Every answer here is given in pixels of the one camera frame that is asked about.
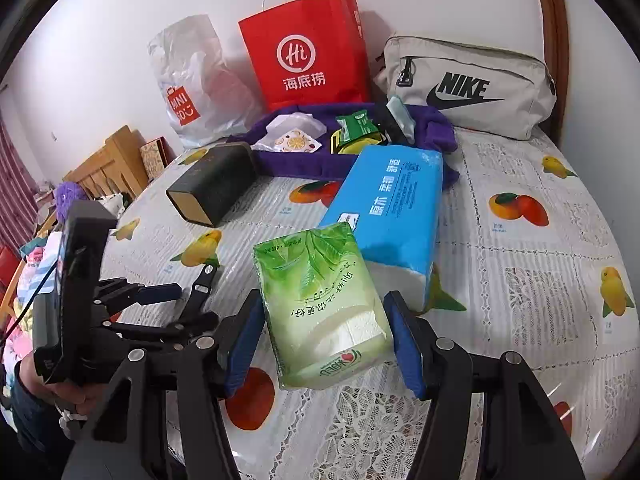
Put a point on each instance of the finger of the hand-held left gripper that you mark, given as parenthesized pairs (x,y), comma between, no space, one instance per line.
(160,293)
(200,290)

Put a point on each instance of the striped curtain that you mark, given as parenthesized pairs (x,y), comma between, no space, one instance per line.
(15,195)

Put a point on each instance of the green packet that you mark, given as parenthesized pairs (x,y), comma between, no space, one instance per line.
(357,122)

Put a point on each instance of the purple towel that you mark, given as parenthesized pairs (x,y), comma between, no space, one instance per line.
(300,165)

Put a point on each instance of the blue tissue pack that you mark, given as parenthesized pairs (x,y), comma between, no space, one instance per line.
(385,200)

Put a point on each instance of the green tissue pack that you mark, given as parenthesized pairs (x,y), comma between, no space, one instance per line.
(320,300)

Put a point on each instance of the white plastic packet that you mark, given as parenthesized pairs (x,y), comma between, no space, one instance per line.
(290,122)

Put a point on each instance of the person's left hand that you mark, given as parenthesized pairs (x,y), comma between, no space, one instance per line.
(75,397)

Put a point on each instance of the wooden headboard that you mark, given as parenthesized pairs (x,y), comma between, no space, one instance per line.
(120,155)

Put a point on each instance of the pile of clothes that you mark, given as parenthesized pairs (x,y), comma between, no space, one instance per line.
(35,260)

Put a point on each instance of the lemon-print packet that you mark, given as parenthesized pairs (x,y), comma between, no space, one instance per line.
(292,141)

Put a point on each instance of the person's left forearm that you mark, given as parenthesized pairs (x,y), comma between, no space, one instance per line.
(35,425)

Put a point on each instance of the white black-spotted cloth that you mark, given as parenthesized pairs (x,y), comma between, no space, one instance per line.
(115,202)

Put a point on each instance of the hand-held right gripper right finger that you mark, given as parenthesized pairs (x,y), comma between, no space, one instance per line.
(405,350)

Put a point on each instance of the grey sling bag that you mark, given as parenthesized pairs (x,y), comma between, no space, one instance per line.
(500,65)

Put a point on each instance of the dark green tissue box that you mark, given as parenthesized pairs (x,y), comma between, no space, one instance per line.
(215,180)

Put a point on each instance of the white plastic bag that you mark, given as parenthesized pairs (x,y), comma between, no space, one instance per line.
(200,60)

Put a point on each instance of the brown patterned box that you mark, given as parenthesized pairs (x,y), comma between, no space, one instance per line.
(155,157)

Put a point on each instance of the brown wooden frame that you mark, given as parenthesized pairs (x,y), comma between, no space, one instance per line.
(552,35)

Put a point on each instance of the purple fluffy toy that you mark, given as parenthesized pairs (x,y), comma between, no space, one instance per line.
(70,197)

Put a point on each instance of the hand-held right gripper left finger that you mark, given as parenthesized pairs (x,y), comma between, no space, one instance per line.
(240,355)

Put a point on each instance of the red paper bag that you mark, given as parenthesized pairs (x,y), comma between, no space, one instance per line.
(300,35)

